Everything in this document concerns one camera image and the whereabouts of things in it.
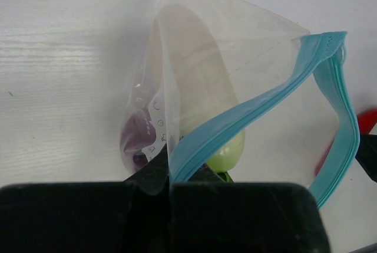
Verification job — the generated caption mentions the purple red onion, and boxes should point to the purple red onion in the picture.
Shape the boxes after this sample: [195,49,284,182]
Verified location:
[120,109,156,173]

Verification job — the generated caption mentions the red chili pepper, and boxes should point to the red chili pepper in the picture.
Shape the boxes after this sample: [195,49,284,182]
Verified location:
[315,110,377,176]

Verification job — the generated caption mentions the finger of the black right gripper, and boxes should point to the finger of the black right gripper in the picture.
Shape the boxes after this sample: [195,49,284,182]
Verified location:
[356,134,377,182]

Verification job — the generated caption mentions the white daikon radish with leaves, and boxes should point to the white daikon radish with leaves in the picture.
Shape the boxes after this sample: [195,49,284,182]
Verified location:
[145,4,246,181]

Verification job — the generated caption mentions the clear zip top bag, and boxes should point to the clear zip top bag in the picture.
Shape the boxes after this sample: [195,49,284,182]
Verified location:
[122,0,360,206]

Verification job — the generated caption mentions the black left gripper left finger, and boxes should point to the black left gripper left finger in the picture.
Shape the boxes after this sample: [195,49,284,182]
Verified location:
[1,149,169,252]

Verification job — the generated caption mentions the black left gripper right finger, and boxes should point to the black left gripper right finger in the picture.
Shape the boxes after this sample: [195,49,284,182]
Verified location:
[170,180,331,252]

